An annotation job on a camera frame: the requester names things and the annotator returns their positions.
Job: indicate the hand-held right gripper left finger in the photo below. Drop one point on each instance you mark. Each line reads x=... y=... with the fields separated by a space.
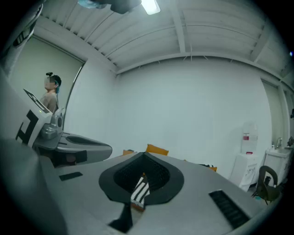
x=92 y=195

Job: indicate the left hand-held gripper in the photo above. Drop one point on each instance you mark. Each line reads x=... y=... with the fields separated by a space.
x=43 y=128

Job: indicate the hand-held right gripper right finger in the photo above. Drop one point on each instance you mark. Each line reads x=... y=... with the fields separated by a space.
x=197 y=197

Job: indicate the white water dispenser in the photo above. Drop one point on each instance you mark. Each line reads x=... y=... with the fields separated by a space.
x=245 y=169

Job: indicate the small orange cushion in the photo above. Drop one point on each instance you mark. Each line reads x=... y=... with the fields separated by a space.
x=157 y=150

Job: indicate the dark round-back chair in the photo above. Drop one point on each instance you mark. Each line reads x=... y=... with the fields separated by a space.
x=267 y=183

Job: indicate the white sink cabinet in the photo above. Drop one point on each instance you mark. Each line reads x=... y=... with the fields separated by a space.
x=278 y=160

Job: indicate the pale green window blind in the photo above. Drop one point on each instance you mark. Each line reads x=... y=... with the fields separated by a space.
x=46 y=62

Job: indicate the metal faucet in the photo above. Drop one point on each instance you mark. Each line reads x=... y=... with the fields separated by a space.
x=279 y=142

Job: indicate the ceiling tube light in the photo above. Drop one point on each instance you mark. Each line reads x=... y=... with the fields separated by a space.
x=150 y=7

